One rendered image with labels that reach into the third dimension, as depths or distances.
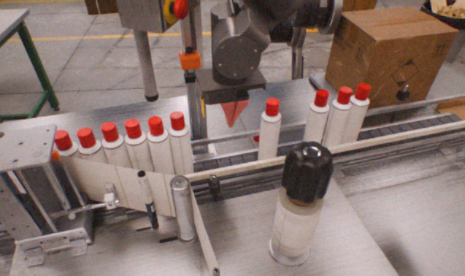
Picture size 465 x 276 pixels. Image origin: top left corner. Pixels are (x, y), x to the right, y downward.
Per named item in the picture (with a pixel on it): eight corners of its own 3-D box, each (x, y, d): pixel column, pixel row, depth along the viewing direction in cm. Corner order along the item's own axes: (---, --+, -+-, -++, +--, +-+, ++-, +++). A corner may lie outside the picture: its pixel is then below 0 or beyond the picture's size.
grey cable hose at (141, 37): (145, 103, 81) (128, 20, 67) (144, 96, 83) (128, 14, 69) (160, 101, 81) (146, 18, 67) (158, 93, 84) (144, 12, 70)
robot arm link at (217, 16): (249, -5, 46) (209, -5, 45) (256, 12, 41) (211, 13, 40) (247, 41, 50) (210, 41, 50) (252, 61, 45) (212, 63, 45)
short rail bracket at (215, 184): (211, 210, 86) (209, 180, 78) (209, 201, 88) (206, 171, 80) (223, 208, 87) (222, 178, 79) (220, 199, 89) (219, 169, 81)
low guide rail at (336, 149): (135, 193, 82) (133, 188, 81) (134, 189, 83) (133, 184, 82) (477, 125, 103) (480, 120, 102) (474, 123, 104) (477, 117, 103)
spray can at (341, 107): (325, 155, 95) (341, 96, 81) (317, 143, 99) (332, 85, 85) (341, 151, 96) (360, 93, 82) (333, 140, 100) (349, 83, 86)
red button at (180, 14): (166, 0, 58) (180, 2, 57) (175, -6, 61) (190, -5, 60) (168, 21, 61) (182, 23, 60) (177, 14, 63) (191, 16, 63)
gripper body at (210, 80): (266, 93, 51) (271, 49, 46) (203, 101, 49) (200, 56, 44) (254, 72, 56) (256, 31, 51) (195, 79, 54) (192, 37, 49)
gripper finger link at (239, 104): (248, 135, 56) (250, 88, 49) (207, 142, 54) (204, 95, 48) (237, 112, 61) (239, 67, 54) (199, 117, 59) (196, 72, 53)
